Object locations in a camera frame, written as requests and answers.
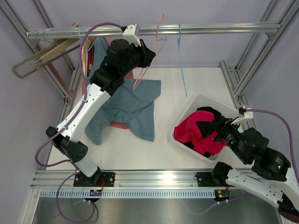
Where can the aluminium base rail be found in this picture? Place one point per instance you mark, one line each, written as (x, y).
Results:
(127, 179)

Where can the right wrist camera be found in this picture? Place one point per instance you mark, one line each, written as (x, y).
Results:
(244, 116)

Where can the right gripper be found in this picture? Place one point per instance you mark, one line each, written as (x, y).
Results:
(222, 130)

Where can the white slotted cable duct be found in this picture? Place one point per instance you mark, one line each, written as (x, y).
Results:
(130, 193)

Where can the aluminium hanging rail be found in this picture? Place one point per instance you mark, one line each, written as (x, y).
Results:
(258, 27)

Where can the grey t shirt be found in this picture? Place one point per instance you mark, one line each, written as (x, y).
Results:
(133, 108)

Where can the light blue wire hanger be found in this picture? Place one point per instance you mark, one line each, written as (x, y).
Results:
(180, 57)

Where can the white plastic basket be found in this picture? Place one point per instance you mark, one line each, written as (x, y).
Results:
(205, 101)

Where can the pink hanger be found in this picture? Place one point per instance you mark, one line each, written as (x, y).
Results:
(157, 39)

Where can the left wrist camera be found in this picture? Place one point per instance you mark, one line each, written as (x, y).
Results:
(130, 33)

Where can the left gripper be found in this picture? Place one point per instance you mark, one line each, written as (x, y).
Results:
(145, 54)

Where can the red t shirt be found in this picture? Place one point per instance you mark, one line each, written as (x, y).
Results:
(188, 133)

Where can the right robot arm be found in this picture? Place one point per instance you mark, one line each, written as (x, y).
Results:
(252, 149)

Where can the tan wooden clip hanger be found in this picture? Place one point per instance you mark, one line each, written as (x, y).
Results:
(54, 51)

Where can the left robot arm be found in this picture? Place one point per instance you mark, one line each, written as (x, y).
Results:
(121, 58)

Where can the dusty pink garment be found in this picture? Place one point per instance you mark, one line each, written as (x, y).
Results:
(103, 45)

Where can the olive green hanger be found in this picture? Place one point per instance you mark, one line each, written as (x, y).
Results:
(24, 68)

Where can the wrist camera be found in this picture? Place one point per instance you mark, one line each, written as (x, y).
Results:
(244, 116)
(130, 33)

